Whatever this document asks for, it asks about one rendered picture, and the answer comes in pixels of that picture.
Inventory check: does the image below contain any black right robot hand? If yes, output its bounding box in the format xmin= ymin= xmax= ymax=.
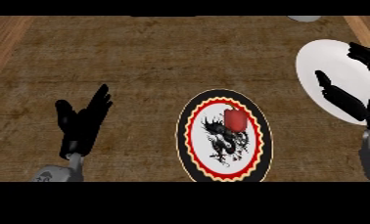
xmin=314 ymin=41 xmax=370 ymax=122

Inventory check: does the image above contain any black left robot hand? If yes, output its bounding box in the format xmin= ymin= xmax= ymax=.
xmin=54 ymin=83 xmax=114 ymax=160

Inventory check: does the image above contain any plain white plate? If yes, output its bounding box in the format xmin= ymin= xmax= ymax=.
xmin=295 ymin=38 xmax=370 ymax=126

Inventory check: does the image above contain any red bell pepper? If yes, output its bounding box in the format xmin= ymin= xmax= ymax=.
xmin=222 ymin=103 xmax=249 ymax=134

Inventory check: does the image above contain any black red dragon plate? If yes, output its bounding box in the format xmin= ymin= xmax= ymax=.
xmin=175 ymin=88 xmax=276 ymax=183

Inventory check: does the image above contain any pale grey round object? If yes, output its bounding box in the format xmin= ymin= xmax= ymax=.
xmin=286 ymin=16 xmax=324 ymax=23

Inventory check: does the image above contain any brown woven placemat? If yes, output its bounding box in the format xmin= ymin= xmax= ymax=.
xmin=0 ymin=16 xmax=370 ymax=183

